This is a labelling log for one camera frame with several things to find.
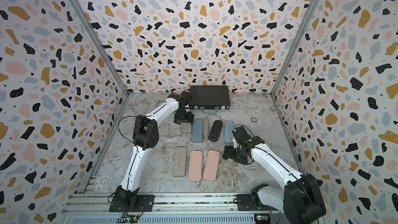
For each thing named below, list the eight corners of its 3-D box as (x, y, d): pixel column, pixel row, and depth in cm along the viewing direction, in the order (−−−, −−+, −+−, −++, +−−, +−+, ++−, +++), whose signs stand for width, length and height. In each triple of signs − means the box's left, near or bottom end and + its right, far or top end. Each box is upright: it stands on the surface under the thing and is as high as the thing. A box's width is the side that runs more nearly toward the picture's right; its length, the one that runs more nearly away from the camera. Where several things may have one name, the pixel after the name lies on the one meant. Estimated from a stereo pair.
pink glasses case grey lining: (188, 180, 82) (187, 179, 80) (190, 152, 92) (190, 151, 90) (201, 180, 82) (201, 179, 80) (202, 152, 92) (202, 151, 90)
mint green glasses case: (170, 176, 84) (169, 174, 81) (174, 149, 94) (173, 146, 91) (185, 176, 84) (184, 174, 81) (187, 149, 94) (187, 147, 91)
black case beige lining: (207, 140, 98) (207, 138, 96) (214, 121, 107) (214, 119, 105) (216, 142, 97) (217, 140, 95) (223, 123, 106) (223, 121, 104)
